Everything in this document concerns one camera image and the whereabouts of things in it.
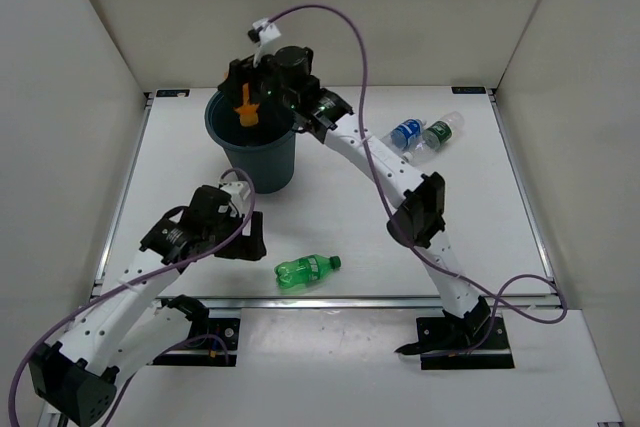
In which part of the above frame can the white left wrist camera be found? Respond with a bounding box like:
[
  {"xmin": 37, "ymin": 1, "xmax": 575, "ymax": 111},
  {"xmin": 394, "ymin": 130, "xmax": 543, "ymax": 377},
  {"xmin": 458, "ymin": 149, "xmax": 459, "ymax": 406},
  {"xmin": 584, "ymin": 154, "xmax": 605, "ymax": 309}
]
[{"xmin": 218, "ymin": 181, "xmax": 251, "ymax": 216}]

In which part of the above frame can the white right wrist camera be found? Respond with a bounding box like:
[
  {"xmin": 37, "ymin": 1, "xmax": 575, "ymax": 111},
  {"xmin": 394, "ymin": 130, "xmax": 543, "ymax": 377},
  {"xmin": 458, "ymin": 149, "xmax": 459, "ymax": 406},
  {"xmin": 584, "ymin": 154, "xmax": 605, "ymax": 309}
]
[{"xmin": 248, "ymin": 18, "xmax": 281, "ymax": 67}]

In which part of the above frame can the left corner table label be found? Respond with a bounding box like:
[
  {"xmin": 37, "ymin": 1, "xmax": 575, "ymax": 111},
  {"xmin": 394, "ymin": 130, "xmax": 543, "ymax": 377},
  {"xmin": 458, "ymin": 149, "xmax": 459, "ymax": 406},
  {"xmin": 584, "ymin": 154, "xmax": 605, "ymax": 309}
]
[{"xmin": 155, "ymin": 89, "xmax": 190, "ymax": 98}]

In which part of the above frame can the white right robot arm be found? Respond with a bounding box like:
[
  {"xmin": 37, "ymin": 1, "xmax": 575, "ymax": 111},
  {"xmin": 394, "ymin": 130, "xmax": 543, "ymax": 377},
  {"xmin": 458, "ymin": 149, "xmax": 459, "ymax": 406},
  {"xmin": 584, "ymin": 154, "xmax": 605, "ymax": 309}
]
[{"xmin": 218, "ymin": 46, "xmax": 492, "ymax": 356}]

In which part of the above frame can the orange juice bottle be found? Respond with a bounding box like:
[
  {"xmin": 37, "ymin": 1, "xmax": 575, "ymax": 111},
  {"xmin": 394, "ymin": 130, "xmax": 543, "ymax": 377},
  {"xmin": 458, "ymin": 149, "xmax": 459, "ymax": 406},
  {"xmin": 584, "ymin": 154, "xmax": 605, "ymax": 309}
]
[{"xmin": 234, "ymin": 83, "xmax": 260, "ymax": 128}]

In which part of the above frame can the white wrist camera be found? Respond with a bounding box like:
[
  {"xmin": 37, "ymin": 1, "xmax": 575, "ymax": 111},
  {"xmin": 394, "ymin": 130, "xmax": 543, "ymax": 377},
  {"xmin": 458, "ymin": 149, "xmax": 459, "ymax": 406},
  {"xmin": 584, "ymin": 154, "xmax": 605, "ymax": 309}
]
[
  {"xmin": 218, "ymin": 181, "xmax": 251, "ymax": 216},
  {"xmin": 248, "ymin": 18, "xmax": 281, "ymax": 67}
]

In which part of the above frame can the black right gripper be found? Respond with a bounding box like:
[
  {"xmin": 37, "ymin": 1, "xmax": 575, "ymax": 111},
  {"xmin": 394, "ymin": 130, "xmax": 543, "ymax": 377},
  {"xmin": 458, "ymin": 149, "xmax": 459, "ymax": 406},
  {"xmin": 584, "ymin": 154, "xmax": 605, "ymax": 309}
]
[{"xmin": 225, "ymin": 42, "xmax": 303, "ymax": 109}]

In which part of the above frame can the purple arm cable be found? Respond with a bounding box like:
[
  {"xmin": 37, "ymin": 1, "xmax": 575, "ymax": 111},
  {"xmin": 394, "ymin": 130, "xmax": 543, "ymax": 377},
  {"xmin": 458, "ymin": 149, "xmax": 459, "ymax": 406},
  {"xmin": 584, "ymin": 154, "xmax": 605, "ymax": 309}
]
[
  {"xmin": 10, "ymin": 169, "xmax": 257, "ymax": 427},
  {"xmin": 269, "ymin": 5, "xmax": 569, "ymax": 323}
]

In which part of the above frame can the green plastic soda bottle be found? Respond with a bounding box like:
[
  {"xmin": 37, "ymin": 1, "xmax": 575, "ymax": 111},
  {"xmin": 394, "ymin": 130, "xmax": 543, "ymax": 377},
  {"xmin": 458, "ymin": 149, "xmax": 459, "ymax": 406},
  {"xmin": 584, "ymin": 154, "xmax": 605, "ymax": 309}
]
[{"xmin": 274, "ymin": 254, "xmax": 342, "ymax": 290}]

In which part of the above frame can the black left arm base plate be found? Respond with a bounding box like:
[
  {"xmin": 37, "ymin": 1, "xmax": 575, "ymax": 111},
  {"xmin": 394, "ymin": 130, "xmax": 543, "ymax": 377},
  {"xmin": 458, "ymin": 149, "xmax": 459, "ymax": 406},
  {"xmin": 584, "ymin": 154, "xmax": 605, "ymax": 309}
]
[{"xmin": 152, "ymin": 310, "xmax": 241, "ymax": 368}]

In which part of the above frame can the aluminium table edge rail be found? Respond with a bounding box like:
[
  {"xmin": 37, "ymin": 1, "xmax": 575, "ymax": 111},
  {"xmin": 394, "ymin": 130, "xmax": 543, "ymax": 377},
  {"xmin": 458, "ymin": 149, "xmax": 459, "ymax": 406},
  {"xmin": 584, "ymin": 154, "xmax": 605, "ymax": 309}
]
[{"xmin": 94, "ymin": 295, "xmax": 566, "ymax": 312}]

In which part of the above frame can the dark teal plastic bin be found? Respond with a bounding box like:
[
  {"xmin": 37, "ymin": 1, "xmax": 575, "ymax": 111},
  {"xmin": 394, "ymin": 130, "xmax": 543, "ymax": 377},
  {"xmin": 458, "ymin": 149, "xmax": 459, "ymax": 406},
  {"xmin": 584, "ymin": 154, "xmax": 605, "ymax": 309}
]
[{"xmin": 204, "ymin": 92, "xmax": 296, "ymax": 194}]

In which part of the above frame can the right corner table label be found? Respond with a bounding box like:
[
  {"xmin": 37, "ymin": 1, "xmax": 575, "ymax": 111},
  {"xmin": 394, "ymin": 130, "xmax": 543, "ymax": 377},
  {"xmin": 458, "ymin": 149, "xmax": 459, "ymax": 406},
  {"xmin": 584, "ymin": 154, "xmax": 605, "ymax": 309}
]
[{"xmin": 451, "ymin": 86, "xmax": 486, "ymax": 95}]

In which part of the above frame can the clear bottle blue label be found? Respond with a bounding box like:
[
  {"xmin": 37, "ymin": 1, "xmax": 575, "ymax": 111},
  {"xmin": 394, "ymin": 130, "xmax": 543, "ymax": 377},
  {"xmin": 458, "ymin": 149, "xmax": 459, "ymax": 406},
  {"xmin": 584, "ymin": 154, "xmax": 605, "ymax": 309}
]
[{"xmin": 382, "ymin": 118, "xmax": 425, "ymax": 161}]

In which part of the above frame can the clear bottle green label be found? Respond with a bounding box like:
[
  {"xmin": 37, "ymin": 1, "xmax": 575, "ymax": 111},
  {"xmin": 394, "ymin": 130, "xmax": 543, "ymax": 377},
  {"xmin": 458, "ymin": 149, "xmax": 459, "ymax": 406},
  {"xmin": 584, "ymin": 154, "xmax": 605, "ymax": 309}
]
[{"xmin": 408, "ymin": 111, "xmax": 465, "ymax": 164}]

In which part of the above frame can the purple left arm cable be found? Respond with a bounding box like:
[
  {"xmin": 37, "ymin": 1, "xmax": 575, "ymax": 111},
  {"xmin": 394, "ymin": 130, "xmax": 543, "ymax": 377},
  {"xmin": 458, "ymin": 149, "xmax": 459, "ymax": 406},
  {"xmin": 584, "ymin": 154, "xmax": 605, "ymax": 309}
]
[{"xmin": 10, "ymin": 169, "xmax": 257, "ymax": 427}]

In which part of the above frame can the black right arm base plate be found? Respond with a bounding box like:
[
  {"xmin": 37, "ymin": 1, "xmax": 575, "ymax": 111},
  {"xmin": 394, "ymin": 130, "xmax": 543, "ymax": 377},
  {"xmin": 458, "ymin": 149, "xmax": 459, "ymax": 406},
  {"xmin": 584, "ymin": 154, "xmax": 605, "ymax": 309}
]
[{"xmin": 416, "ymin": 317, "xmax": 515, "ymax": 371}]

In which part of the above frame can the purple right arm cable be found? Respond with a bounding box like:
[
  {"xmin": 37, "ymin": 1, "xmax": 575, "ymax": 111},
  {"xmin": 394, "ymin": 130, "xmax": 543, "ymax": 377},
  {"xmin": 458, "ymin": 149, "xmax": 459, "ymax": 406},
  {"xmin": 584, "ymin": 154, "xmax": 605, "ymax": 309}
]
[{"xmin": 269, "ymin": 5, "xmax": 569, "ymax": 323}]

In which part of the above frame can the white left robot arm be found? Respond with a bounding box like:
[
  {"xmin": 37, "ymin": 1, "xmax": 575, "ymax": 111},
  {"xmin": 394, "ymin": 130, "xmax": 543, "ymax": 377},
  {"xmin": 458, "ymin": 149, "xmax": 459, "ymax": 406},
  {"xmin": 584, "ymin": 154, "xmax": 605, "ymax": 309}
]
[{"xmin": 29, "ymin": 180, "xmax": 266, "ymax": 426}]

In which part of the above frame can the corner table label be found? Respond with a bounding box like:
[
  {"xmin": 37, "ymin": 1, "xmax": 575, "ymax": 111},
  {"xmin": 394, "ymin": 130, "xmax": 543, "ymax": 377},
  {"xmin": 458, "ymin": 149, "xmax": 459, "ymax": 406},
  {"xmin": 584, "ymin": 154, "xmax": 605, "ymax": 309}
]
[
  {"xmin": 451, "ymin": 86, "xmax": 486, "ymax": 95},
  {"xmin": 155, "ymin": 89, "xmax": 190, "ymax": 98}
]

